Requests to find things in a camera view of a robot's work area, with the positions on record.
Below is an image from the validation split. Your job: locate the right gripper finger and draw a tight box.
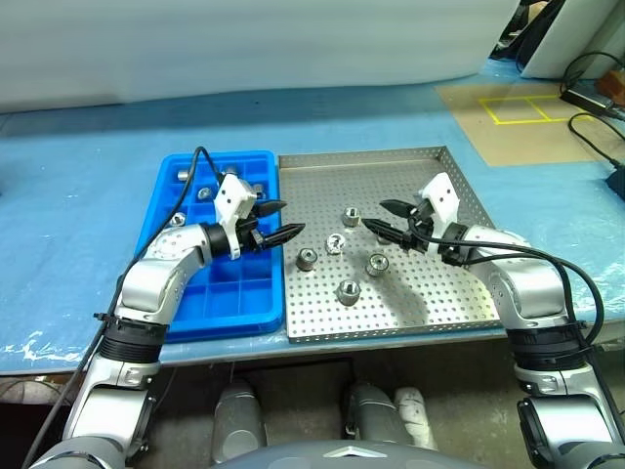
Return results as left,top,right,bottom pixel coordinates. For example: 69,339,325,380
379,198,415,221
359,217,416,251

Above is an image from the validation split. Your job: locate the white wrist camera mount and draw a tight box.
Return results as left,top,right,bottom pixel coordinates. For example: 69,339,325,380
213,173,256,261
418,172,463,231

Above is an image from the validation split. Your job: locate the black power adapter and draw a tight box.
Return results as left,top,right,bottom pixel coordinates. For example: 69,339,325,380
559,87,616,116

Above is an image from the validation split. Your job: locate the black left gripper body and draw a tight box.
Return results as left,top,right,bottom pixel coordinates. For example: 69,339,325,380
235,201,268,252

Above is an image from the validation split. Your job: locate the brown cardboard sheet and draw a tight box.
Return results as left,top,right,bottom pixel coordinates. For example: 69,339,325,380
434,80,625,168

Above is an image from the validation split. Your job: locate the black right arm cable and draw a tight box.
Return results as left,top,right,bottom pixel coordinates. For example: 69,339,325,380
407,214,604,362

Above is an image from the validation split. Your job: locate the black looped cable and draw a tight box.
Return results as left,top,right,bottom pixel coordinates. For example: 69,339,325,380
559,50,625,99
567,111,625,170

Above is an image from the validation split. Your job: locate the white foam board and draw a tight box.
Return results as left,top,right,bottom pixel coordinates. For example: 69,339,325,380
520,0,625,79

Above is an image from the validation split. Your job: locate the perforated metal tray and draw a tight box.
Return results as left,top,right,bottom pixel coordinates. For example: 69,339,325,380
276,145,507,346

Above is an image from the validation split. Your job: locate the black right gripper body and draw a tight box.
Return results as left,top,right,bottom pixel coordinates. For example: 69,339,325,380
402,198,443,255

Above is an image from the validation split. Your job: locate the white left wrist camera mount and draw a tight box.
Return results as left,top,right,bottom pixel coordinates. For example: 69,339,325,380
213,173,256,261

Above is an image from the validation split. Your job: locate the white rounded cover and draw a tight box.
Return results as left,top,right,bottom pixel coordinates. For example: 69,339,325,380
394,387,438,450

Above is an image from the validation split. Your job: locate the black block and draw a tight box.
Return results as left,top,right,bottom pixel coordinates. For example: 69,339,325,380
604,165,625,201

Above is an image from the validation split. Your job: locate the grey robot torso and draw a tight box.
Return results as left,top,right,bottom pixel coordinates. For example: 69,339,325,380
209,442,431,469

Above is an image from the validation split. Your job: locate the blue plastic compartment tray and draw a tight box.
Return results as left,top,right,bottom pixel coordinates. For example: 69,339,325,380
135,149,286,344

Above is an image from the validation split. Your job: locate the brown wooden block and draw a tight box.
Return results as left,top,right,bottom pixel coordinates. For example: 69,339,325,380
598,70,625,107

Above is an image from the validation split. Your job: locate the metal nut right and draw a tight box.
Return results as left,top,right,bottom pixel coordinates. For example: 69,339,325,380
365,252,391,277

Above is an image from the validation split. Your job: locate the metal nut bottom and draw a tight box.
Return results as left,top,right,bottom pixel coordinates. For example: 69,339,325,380
335,278,361,307

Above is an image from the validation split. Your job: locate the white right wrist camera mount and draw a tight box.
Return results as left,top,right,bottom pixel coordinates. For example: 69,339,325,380
418,172,463,231

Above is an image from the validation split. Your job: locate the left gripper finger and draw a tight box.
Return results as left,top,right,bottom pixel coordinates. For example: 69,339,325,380
252,222,307,251
253,199,288,220

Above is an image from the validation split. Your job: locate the grey rounded robot leg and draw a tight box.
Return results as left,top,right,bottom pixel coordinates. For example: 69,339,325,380
347,383,414,447
212,383,268,463

